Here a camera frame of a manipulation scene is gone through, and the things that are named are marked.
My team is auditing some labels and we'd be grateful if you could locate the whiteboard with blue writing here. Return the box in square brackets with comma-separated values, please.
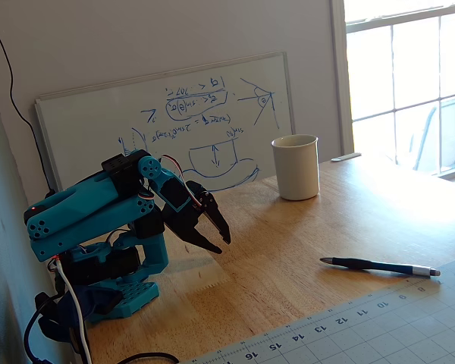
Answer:
[35, 52, 296, 195]

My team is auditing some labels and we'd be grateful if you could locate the dark blue pen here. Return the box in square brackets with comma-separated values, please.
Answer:
[319, 256, 441, 278]

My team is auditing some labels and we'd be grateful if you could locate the thin black wall cable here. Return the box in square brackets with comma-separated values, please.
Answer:
[0, 0, 57, 197]

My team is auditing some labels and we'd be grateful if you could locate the white framed window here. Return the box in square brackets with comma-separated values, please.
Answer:
[329, 0, 455, 185]

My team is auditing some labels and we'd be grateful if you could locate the white usb cable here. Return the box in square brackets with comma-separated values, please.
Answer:
[55, 260, 94, 364]

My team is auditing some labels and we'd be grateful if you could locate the flat white stick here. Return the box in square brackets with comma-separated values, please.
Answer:
[330, 152, 362, 163]

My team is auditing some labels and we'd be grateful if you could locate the grey gridded cutting mat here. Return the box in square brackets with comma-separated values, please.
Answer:
[189, 254, 455, 364]

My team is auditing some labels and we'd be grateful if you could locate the dark blue clamp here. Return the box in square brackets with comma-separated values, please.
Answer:
[36, 284, 123, 344]

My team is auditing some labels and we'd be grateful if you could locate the white ceramic mug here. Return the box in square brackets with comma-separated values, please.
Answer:
[270, 133, 321, 202]

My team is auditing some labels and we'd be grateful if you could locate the outdoor chair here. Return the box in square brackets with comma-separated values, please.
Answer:
[412, 93, 455, 174]

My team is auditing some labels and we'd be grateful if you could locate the thick black cable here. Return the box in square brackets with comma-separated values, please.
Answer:
[115, 351, 180, 364]

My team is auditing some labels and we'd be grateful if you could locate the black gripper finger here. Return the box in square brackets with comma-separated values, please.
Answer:
[199, 191, 233, 244]
[176, 224, 224, 255]

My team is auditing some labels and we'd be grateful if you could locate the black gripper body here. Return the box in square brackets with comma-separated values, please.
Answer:
[161, 180, 210, 237]

